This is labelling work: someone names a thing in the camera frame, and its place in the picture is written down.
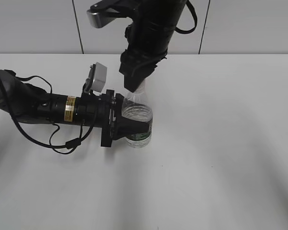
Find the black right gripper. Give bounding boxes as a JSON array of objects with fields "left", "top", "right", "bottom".
[{"left": 119, "top": 49, "right": 168, "bottom": 92}]

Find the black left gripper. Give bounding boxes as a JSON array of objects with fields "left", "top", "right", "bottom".
[{"left": 74, "top": 90, "right": 151, "bottom": 147}]

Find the clear plastic water bottle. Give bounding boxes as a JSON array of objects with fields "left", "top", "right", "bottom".
[{"left": 122, "top": 80, "right": 153, "bottom": 148}]

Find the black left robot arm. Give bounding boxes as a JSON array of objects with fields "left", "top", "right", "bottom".
[{"left": 0, "top": 63, "right": 151, "bottom": 149}]

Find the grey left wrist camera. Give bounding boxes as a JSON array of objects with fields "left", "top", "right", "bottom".
[{"left": 83, "top": 62, "right": 107, "bottom": 93}]

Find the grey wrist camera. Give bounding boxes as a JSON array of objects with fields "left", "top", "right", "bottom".
[
  {"left": 83, "top": 62, "right": 107, "bottom": 93},
  {"left": 86, "top": 0, "right": 141, "bottom": 29}
]

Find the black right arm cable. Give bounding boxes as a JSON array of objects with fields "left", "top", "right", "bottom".
[{"left": 174, "top": 0, "right": 198, "bottom": 34}]

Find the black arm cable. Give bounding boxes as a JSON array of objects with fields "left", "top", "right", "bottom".
[
  {"left": 174, "top": 0, "right": 198, "bottom": 34},
  {"left": 0, "top": 64, "right": 95, "bottom": 155}
]

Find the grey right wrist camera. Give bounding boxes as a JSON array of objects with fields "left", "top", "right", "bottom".
[{"left": 86, "top": 0, "right": 141, "bottom": 29}]

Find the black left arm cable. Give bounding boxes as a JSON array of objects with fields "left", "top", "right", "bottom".
[{"left": 0, "top": 64, "right": 95, "bottom": 155}]

